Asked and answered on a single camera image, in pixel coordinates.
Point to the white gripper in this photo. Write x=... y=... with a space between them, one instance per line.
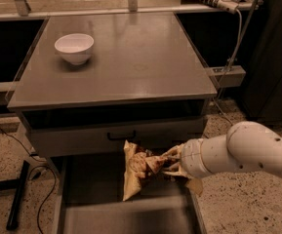
x=189 y=159

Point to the brown chip bag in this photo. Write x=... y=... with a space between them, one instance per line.
x=142 y=166

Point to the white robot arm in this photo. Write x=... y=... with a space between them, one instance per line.
x=246 y=147

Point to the grey open middle drawer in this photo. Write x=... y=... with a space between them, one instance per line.
x=90 y=201

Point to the grey top drawer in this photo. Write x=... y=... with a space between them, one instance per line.
x=151 y=134

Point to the grey drawer cabinet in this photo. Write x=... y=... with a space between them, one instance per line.
x=142 y=68

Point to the dark cabinet at right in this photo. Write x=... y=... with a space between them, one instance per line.
x=261 y=91

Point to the white ceramic bowl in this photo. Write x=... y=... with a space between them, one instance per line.
x=75 y=48

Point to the black metal floor stand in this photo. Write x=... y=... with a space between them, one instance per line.
x=18 y=185

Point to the black drawer handle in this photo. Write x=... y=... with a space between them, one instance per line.
x=117 y=136

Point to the grey side bracket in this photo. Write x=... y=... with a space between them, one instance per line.
x=226 y=79

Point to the grey rail shelf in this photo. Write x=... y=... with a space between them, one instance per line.
x=91 y=7

